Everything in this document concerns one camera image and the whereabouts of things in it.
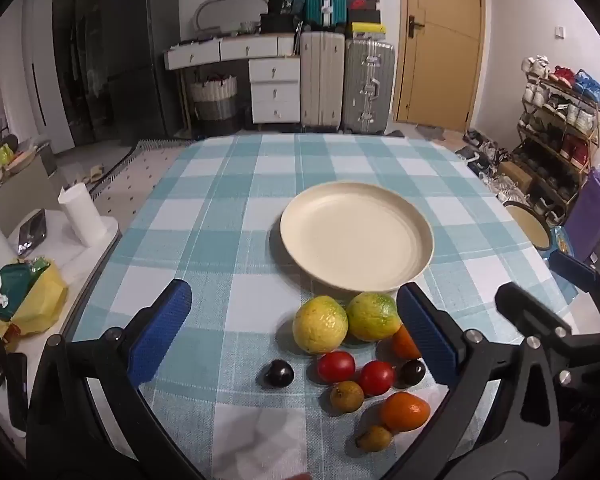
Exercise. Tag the black shoe box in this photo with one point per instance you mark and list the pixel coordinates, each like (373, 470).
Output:
(363, 16)

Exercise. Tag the teal white checked tablecloth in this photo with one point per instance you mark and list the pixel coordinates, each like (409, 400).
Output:
(220, 240)

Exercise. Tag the brown loquat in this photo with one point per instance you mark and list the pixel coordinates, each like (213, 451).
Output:
(375, 438)
(346, 396)

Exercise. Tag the dark grey refrigerator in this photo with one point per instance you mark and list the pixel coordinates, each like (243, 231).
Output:
(140, 60)

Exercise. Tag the dark glass wardrobe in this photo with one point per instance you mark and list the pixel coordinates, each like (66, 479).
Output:
(75, 60)

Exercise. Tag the yellow plastic bag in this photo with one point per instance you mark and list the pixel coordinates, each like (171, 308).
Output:
(37, 300)

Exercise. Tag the tan wooden door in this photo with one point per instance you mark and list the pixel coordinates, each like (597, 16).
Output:
(440, 45)

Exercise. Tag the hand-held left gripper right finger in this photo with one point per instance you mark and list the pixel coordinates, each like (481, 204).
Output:
(425, 335)

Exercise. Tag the scattered shoes group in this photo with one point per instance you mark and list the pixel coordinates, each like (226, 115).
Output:
(480, 155)

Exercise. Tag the white side table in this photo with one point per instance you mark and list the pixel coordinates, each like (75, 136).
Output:
(55, 230)

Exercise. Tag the grey door mat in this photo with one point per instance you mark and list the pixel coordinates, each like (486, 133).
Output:
(430, 132)

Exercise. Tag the silver suitcase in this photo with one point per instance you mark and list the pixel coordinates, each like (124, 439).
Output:
(369, 85)

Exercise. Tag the red-logo shoe box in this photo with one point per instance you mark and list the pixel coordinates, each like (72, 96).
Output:
(363, 3)

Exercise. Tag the white dotted rug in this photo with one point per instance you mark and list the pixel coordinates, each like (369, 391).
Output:
(130, 185)

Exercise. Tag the oval white-framed mirror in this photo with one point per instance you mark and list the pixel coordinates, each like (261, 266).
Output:
(227, 10)

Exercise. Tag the cream round plate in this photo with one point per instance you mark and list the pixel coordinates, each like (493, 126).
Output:
(357, 240)

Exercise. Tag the yellow round guava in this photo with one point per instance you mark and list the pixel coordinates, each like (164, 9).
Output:
(320, 325)

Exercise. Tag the metal shoe rack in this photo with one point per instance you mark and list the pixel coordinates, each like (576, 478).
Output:
(555, 140)

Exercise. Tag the beige suitcase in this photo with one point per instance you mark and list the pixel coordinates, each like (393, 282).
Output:
(321, 80)

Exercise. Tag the shiny metal container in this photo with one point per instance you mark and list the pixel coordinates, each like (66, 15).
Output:
(32, 237)

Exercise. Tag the white drawer dresser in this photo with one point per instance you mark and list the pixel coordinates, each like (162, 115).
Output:
(275, 85)

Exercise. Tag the green-yellow round guava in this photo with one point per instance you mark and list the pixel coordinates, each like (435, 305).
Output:
(372, 316)

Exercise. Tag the yellow shoe box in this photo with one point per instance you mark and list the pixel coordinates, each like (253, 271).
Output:
(366, 30)

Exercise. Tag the dark purple grape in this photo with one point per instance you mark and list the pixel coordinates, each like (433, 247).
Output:
(412, 372)
(276, 374)

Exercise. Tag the dark-rimmed cream bowl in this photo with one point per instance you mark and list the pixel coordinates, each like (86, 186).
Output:
(527, 225)

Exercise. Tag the red cherry tomato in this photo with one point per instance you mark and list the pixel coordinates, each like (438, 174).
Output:
(336, 366)
(376, 377)

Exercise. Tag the black printed box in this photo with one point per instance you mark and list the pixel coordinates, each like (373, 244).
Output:
(281, 2)

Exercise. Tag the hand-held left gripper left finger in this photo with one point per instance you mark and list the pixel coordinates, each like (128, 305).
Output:
(160, 330)

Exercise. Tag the grey storage box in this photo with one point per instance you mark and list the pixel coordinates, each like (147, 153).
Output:
(22, 195)

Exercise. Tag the green plastic bag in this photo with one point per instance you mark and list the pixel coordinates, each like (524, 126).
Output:
(17, 277)

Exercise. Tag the white grey laundry basket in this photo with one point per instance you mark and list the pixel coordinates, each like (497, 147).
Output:
(212, 97)

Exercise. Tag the orange mandarin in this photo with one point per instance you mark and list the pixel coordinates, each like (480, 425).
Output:
(404, 411)
(405, 345)

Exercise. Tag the purple bag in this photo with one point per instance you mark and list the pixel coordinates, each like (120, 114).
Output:
(592, 215)

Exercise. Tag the beige slippers pair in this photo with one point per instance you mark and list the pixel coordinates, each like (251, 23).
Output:
(92, 172)

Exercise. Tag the white light switch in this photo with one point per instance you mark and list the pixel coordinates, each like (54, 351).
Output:
(560, 32)

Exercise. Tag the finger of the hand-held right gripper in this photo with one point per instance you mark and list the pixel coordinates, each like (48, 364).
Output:
(525, 307)
(572, 270)

